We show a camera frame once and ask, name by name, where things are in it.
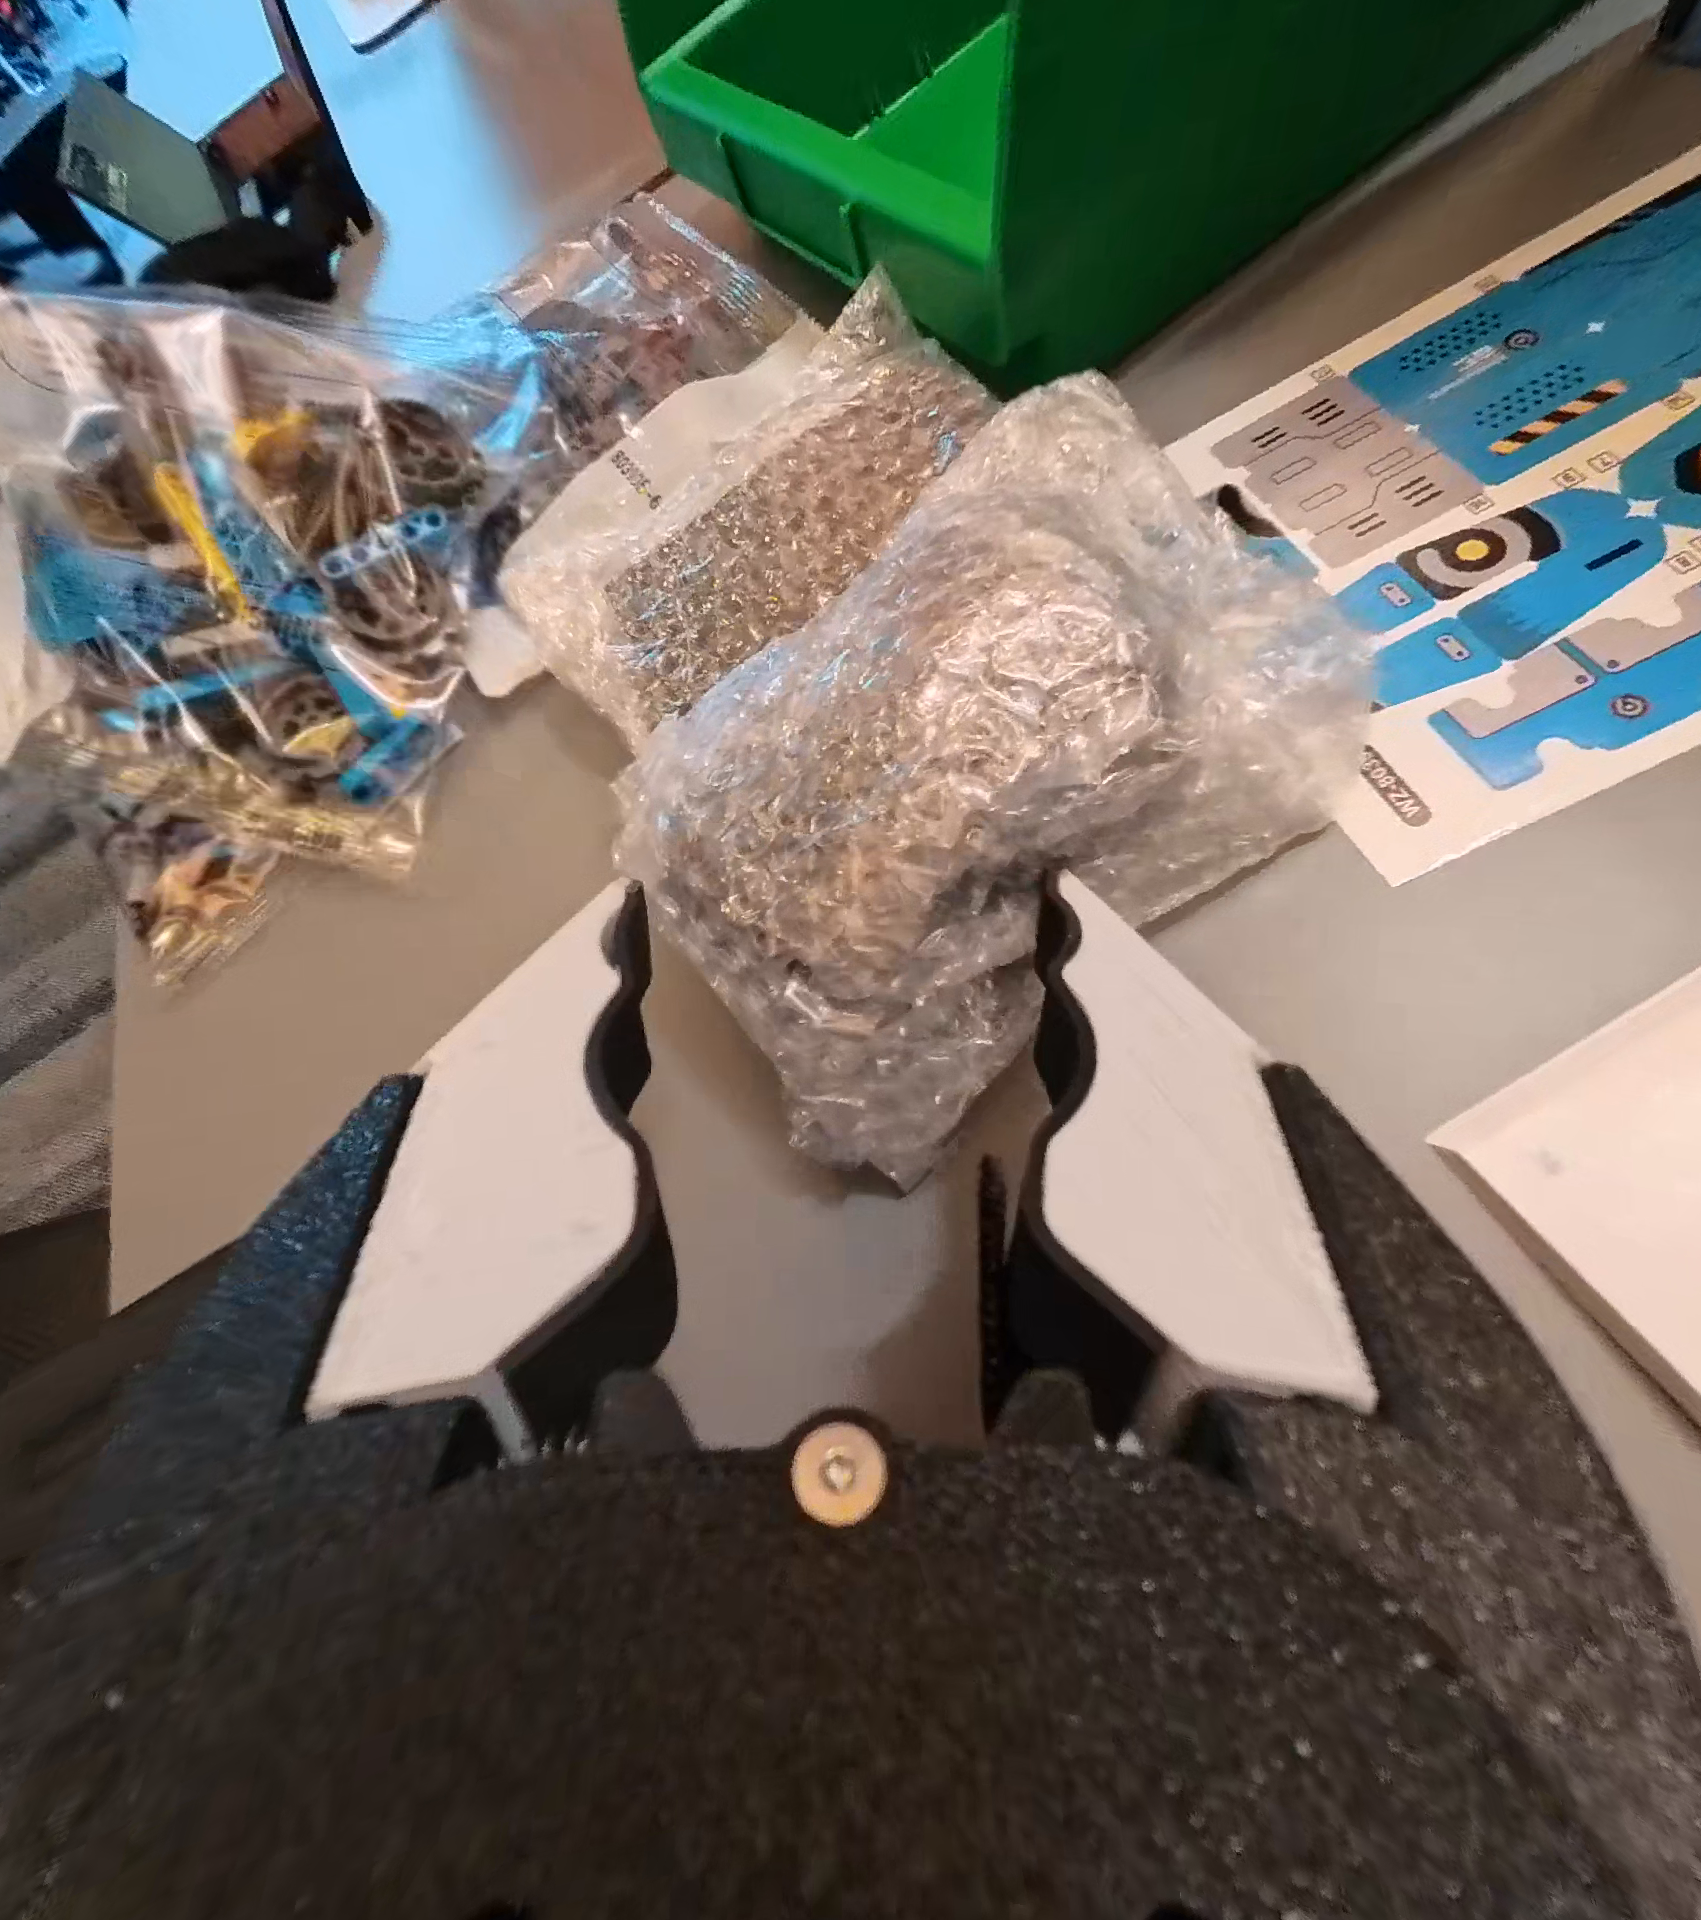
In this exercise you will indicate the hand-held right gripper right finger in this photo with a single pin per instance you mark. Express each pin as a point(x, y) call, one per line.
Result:
point(1181, 1200)

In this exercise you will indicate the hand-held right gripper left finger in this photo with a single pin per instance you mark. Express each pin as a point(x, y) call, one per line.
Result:
point(488, 1200)

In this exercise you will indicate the white instruction booklet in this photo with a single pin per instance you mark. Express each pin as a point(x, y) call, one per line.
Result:
point(1660, 1200)

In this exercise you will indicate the large bubble wrap packet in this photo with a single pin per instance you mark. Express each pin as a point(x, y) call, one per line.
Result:
point(908, 780)

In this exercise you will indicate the grey desk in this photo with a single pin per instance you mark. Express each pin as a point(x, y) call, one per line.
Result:
point(1388, 973)

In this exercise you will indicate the clear bag of blue parts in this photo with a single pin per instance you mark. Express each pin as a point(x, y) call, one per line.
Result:
point(234, 570)

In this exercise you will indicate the flat bubble wrap packet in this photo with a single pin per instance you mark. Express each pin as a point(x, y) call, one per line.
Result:
point(731, 524)

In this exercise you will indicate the blue sticker sheet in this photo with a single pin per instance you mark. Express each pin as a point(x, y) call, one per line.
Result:
point(1509, 449)

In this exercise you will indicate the green plastic bin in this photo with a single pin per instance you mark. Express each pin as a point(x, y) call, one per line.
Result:
point(1164, 178)

